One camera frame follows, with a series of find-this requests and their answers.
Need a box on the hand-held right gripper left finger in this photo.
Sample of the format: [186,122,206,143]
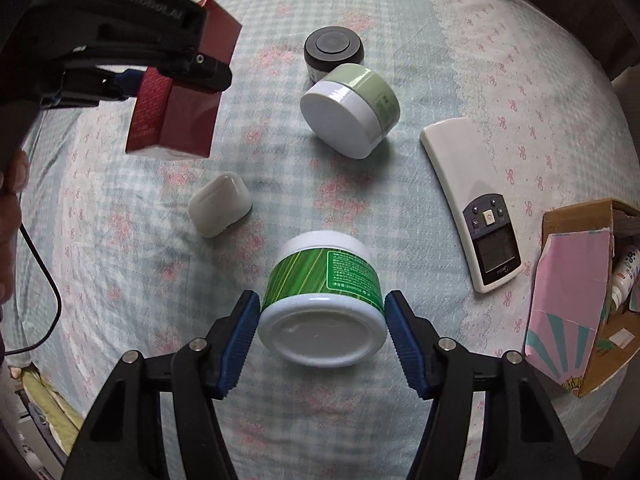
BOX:
[61,289,262,480]

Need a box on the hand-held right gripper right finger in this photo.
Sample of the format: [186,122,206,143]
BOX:
[383,290,583,480]

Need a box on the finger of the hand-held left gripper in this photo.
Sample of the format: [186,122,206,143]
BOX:
[60,45,234,93]
[42,67,148,110]

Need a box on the red cardboard box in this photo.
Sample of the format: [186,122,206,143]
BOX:
[124,0,244,160]

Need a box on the dark green striped jar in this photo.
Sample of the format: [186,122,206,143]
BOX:
[257,230,390,367]

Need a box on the cardboard box pink flap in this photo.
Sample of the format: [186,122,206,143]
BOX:
[525,199,640,399]

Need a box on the person's left hand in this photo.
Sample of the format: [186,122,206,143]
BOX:
[0,149,31,306]

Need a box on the black round jar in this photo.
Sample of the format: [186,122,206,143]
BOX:
[303,25,365,84]

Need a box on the white earbuds case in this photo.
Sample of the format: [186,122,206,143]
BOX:
[187,172,252,238]

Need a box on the white remote control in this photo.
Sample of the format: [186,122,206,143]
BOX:
[419,116,522,294]

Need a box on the light green cream jar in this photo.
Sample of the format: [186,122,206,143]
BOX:
[299,63,401,160]

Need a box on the pink paper package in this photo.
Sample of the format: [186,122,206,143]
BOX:
[524,228,614,395]

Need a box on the checkered floral bedsheet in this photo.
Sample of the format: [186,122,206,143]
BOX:
[15,0,638,480]

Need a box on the white tube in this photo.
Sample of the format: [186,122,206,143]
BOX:
[602,245,640,326]

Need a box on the black cable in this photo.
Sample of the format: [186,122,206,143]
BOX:
[4,224,63,356]

